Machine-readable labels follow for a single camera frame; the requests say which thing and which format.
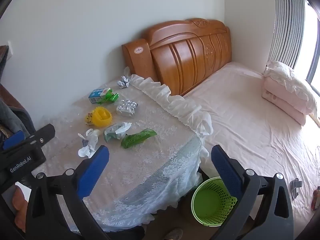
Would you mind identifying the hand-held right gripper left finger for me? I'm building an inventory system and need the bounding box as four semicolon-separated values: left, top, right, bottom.
25;145;110;240

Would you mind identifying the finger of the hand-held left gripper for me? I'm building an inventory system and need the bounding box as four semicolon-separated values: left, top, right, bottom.
24;124;56;147
2;130;26;150

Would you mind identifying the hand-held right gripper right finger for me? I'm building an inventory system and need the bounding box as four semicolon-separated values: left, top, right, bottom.
211;144;294;240

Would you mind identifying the white tissue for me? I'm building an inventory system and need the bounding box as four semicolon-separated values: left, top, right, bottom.
78;128;102;159

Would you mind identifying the green plastic mesh basket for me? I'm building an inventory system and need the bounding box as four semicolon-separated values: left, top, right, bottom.
191;177;238;227

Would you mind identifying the clear bag with paper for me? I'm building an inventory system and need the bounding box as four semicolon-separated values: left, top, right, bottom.
103;121;133;143

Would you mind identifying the yellow plastic cup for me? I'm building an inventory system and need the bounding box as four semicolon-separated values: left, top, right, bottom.
92;106;113;127

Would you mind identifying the person's left hand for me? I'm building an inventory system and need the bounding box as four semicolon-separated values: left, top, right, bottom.
12;186;30;233

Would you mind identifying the grey jacket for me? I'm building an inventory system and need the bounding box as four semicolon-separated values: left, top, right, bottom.
0;96;37;141

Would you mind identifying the bed with pink sheet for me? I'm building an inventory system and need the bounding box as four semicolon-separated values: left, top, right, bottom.
182;61;320;232

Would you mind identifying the white lace tablecloth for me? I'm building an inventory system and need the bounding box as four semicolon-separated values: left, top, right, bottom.
37;66;214;233

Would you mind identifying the blue and white carton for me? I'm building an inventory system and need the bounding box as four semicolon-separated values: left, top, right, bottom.
89;87;112;104

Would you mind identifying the silver blister pack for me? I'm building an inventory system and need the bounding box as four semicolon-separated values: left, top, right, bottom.
116;99;139;117

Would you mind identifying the person's leg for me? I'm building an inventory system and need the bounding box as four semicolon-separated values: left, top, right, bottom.
105;226;146;240

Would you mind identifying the grey metal clip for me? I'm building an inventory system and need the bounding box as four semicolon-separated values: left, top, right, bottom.
290;178;303;199

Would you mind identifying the crumpled green plastic wrapper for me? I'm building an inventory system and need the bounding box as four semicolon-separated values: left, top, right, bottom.
99;92;120;105

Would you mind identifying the person's shoe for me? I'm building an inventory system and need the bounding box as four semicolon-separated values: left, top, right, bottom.
163;227;184;240

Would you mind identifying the folded pink quilt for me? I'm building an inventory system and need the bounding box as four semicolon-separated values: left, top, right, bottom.
261;76;311;127

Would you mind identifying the crumpled silver foil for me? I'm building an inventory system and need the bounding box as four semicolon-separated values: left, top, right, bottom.
117;75;132;89

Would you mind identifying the reddish object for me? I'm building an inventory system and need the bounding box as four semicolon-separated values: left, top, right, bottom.
312;186;320;211

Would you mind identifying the white frilled pillow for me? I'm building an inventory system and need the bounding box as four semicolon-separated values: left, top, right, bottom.
262;60;318;117

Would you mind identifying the carved wooden headboard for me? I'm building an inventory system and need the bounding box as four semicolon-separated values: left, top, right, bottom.
122;18;232;97

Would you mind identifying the window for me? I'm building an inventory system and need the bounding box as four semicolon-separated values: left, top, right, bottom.
292;0;320;87

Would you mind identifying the grey pleated curtain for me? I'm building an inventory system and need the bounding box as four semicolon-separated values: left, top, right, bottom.
268;0;307;69

